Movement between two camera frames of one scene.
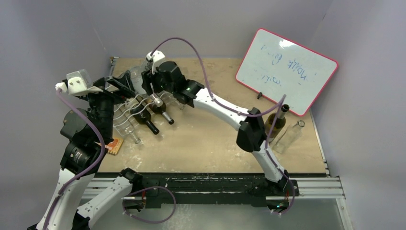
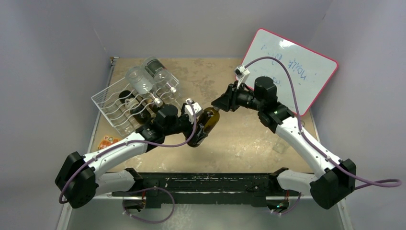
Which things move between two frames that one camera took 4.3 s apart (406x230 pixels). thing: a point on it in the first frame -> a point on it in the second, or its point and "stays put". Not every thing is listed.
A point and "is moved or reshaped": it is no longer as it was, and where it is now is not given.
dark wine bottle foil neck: [279, 123] is moved or reshaped
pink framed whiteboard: [275, 66] stays put
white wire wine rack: [129, 113] stays put
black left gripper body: [106, 99] -> [185, 125]
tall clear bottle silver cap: [136, 74] is moved or reshaped
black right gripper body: [147, 82] -> [231, 98]
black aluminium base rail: [211, 189] stays put
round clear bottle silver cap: [136, 76] stays put
